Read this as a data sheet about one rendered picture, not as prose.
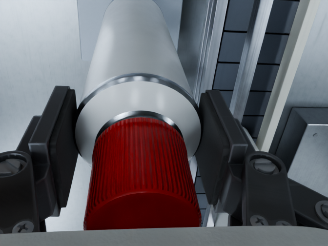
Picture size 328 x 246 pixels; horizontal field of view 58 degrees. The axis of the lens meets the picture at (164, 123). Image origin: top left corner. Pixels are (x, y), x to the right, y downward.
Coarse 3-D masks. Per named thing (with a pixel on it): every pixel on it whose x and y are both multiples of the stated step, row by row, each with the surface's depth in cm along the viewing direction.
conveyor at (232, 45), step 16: (240, 0) 33; (288, 0) 33; (240, 16) 34; (272, 16) 34; (288, 16) 34; (224, 32) 34; (240, 32) 35; (272, 32) 35; (288, 32) 35; (224, 48) 36; (240, 48) 36; (272, 48) 36; (224, 64) 37; (272, 64) 38; (224, 80) 38; (256, 80) 38; (272, 80) 39; (224, 96) 39; (256, 96) 40; (256, 112) 41; (256, 128) 43
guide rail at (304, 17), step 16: (304, 0) 31; (320, 0) 30; (304, 16) 31; (304, 32) 32; (288, 48) 34; (288, 64) 34; (288, 80) 35; (272, 96) 37; (272, 112) 37; (272, 128) 39; (256, 144) 42
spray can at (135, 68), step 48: (144, 0) 22; (96, 48) 16; (144, 48) 13; (96, 96) 11; (144, 96) 10; (192, 96) 12; (96, 144) 10; (144, 144) 9; (192, 144) 12; (96, 192) 8; (144, 192) 7; (192, 192) 8
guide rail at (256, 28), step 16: (256, 0) 26; (272, 0) 25; (256, 16) 26; (256, 32) 26; (256, 48) 27; (240, 64) 29; (256, 64) 28; (240, 80) 29; (240, 96) 30; (240, 112) 31; (208, 208) 40; (208, 224) 41
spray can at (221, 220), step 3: (219, 213) 41; (222, 213) 41; (225, 213) 40; (219, 216) 41; (222, 216) 40; (225, 216) 40; (216, 219) 41; (219, 219) 40; (222, 219) 40; (225, 219) 40; (216, 222) 41; (219, 222) 40; (222, 222) 40; (225, 222) 39; (216, 225) 41; (219, 225) 40; (222, 225) 39; (225, 225) 39
